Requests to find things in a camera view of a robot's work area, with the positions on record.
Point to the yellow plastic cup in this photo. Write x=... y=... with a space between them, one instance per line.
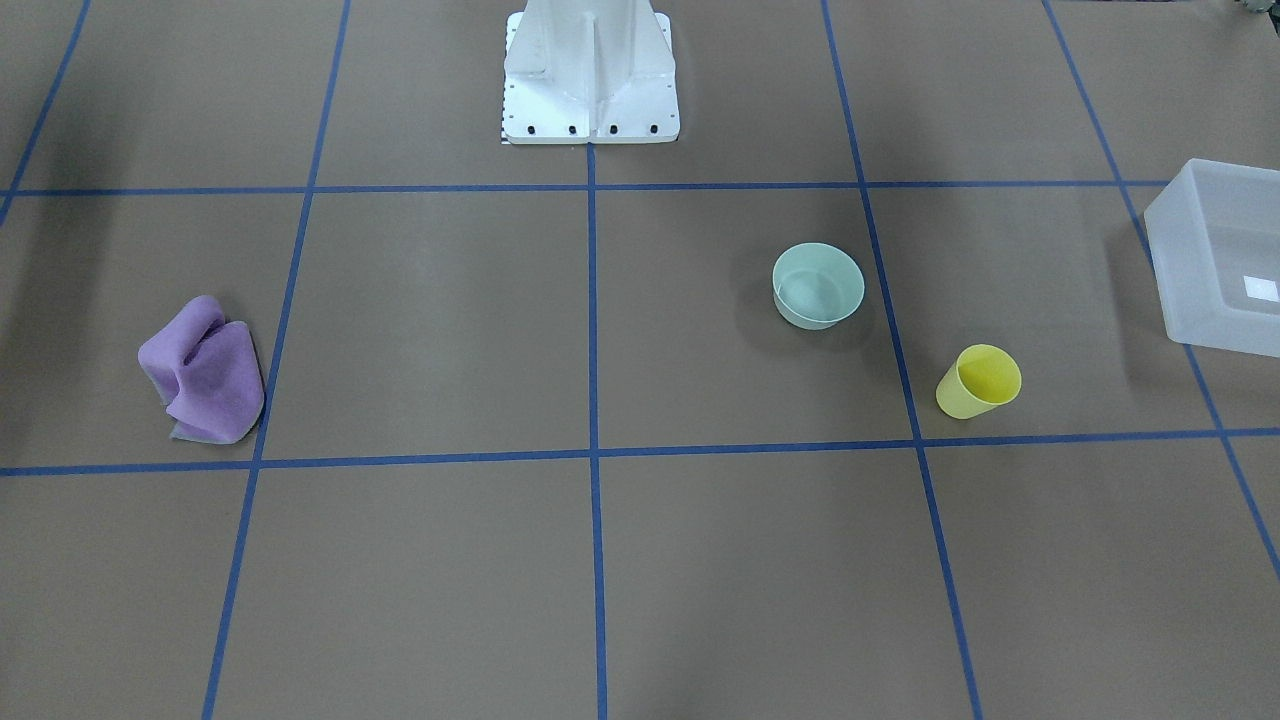
x=982 y=378

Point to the purple crumpled cloth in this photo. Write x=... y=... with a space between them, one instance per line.
x=206 y=371

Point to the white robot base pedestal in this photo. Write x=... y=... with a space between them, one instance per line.
x=579 y=72

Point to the translucent white plastic bin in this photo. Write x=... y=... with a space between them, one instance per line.
x=1213 y=235

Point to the mint green bowl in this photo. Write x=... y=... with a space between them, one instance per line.
x=816 y=285

